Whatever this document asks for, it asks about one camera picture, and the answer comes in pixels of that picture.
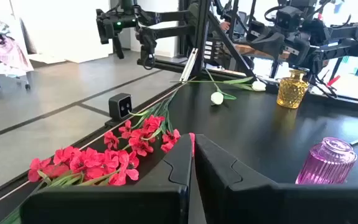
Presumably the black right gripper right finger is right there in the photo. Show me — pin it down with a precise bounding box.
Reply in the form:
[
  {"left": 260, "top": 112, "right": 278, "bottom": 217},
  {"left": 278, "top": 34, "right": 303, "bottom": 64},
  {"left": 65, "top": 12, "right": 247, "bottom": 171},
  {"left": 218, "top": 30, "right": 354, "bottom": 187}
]
[{"left": 195, "top": 133, "right": 358, "bottom": 224}]

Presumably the black work mat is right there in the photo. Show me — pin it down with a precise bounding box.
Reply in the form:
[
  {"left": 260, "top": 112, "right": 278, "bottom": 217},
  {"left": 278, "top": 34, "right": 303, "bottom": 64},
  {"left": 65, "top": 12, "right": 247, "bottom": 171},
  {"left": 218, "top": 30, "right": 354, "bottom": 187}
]
[{"left": 136, "top": 0, "right": 358, "bottom": 105}]

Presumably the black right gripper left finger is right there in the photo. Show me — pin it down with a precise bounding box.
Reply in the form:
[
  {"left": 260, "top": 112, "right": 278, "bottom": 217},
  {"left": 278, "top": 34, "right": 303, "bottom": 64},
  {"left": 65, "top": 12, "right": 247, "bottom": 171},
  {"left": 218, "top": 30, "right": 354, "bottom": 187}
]
[{"left": 19, "top": 133, "right": 194, "bottom": 224}]

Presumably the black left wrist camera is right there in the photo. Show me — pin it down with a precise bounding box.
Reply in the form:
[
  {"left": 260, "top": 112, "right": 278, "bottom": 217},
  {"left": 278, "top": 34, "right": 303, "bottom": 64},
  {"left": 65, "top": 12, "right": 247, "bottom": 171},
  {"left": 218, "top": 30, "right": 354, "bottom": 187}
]
[{"left": 275, "top": 6, "right": 301, "bottom": 32}]

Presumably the yellow textured glass vase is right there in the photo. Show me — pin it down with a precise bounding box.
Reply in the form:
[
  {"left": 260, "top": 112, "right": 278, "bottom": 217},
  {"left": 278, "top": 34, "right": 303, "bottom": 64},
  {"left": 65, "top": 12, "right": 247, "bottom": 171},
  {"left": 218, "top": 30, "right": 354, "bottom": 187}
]
[{"left": 276, "top": 68, "right": 310, "bottom": 110}]

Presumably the patterned cloth pile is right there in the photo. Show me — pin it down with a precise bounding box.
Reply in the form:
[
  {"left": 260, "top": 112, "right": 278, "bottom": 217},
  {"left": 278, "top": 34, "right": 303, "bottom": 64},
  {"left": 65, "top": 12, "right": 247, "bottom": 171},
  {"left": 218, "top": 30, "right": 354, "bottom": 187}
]
[{"left": 0, "top": 20, "right": 35, "bottom": 77}]

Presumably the silver frame bracket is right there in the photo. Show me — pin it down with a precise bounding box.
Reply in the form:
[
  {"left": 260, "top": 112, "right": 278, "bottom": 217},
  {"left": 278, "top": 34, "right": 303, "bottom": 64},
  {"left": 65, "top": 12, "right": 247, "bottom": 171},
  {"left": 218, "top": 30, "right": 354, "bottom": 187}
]
[{"left": 179, "top": 48, "right": 199, "bottom": 83}]

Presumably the red artificial flower bunch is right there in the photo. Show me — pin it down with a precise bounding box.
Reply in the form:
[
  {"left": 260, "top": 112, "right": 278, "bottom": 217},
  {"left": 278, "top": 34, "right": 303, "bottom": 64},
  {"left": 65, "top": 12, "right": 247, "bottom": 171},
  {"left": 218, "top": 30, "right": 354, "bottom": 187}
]
[
  {"left": 0, "top": 146, "right": 141, "bottom": 224},
  {"left": 103, "top": 79, "right": 197, "bottom": 156}
]

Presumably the small black cube camera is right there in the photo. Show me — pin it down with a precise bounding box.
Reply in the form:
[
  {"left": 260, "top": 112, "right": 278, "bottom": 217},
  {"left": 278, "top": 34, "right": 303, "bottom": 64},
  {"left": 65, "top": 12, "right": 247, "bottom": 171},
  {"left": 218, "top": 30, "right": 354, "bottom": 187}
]
[{"left": 105, "top": 92, "right": 134, "bottom": 128}]

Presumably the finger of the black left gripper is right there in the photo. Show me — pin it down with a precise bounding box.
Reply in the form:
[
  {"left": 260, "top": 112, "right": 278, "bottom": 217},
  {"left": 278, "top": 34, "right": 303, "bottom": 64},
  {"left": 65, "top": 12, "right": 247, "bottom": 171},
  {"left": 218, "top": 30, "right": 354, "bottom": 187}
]
[{"left": 247, "top": 30, "right": 286, "bottom": 60}]

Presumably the purple ribbed glass vase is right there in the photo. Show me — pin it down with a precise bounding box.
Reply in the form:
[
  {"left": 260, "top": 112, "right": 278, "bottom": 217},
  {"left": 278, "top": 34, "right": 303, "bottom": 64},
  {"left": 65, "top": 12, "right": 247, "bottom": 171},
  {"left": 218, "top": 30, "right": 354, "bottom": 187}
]
[{"left": 295, "top": 137, "right": 358, "bottom": 186}]

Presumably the wooden background table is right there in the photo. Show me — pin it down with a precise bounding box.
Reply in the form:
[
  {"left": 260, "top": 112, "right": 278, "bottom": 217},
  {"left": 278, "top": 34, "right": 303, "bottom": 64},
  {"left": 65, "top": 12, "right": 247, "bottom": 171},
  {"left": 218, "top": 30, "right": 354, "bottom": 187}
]
[{"left": 234, "top": 43, "right": 291, "bottom": 60}]

